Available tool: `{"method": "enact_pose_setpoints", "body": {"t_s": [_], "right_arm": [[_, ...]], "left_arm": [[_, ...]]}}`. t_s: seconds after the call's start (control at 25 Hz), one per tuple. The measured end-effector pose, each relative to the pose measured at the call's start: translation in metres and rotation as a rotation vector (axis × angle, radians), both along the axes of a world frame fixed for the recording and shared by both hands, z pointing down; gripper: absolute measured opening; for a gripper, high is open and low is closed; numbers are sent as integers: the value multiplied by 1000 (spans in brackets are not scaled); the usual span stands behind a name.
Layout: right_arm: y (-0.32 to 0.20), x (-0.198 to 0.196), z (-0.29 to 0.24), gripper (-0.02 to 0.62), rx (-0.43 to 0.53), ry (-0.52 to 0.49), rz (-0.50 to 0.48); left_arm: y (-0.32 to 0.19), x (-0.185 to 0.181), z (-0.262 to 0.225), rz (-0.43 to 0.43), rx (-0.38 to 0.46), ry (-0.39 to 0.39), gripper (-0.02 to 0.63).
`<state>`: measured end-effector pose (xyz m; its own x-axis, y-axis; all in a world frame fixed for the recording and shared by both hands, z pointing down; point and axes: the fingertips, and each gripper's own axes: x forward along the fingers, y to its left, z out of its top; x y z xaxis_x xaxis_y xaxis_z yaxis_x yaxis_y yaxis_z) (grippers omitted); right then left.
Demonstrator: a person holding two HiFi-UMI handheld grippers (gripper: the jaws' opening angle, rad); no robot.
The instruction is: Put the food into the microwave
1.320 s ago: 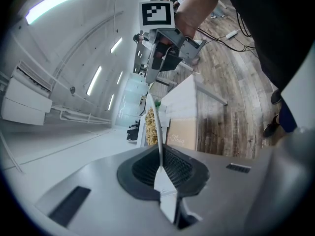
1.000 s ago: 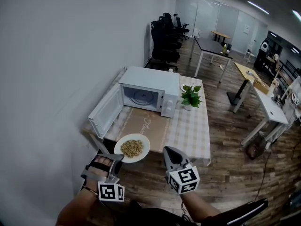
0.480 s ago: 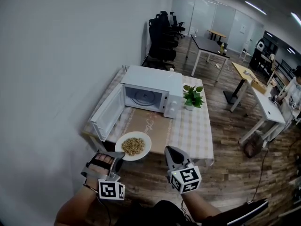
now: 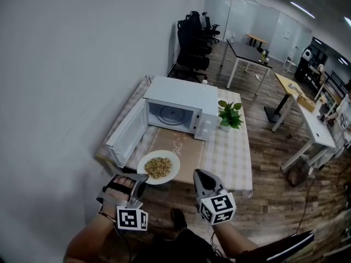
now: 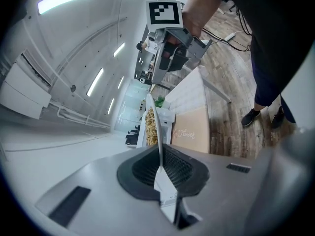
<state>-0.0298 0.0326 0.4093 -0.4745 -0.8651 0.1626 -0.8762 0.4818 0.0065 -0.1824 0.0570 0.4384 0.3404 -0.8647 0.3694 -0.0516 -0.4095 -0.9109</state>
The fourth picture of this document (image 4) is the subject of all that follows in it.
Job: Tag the person's left hand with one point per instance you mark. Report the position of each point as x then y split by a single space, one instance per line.
123 180

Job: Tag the person's black shoe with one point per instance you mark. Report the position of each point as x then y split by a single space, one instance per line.
178 219

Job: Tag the white stool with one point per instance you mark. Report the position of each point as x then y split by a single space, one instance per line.
290 64

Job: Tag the white round backpack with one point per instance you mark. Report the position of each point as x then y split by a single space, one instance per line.
308 54

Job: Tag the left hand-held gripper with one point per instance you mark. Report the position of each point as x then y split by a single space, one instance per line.
127 218

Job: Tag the small wooden standing desk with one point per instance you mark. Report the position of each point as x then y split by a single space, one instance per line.
256 37

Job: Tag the small patterned bowl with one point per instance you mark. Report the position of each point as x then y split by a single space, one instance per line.
222 103

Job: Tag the black shelf unit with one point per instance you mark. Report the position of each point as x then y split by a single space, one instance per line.
334 62

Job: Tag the white round plate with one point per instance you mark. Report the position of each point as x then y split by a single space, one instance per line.
174 160

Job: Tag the yellow desk black leg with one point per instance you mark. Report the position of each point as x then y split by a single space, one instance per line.
285 83

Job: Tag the brown bag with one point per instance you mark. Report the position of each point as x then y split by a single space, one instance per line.
297 172

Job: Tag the small white cap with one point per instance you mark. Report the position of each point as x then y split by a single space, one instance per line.
205 81

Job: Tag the yellow-green bottle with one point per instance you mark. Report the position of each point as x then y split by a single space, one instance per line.
263 56

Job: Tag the dark-top table white legs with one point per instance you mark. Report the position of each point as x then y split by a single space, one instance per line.
246 52

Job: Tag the white paper sheet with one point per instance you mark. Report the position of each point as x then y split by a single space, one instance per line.
287 34

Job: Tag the wooden box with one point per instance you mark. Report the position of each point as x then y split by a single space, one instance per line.
306 103

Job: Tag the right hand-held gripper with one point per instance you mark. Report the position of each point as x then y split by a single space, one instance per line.
219 204

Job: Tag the black office chair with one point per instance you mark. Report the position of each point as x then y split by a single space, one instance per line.
189 56
201 45
196 16
211 30

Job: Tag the ceiling light strip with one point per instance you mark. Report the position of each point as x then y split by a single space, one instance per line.
303 9
348 20

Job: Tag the white microwave oven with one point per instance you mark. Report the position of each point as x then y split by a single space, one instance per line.
183 92

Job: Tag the green potted plant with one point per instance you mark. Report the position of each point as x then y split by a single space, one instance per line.
230 115

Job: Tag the dark flat panel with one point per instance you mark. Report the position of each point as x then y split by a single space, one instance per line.
274 249

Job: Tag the person's right forearm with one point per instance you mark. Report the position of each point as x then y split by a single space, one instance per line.
233 237

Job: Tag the person's black clothing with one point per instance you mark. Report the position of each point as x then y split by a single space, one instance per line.
178 249

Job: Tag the person's left forearm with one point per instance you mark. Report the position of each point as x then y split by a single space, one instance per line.
87 237

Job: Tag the white desk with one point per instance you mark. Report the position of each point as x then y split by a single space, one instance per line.
318 130

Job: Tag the white-legged table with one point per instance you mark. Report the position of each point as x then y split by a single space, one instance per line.
102 159

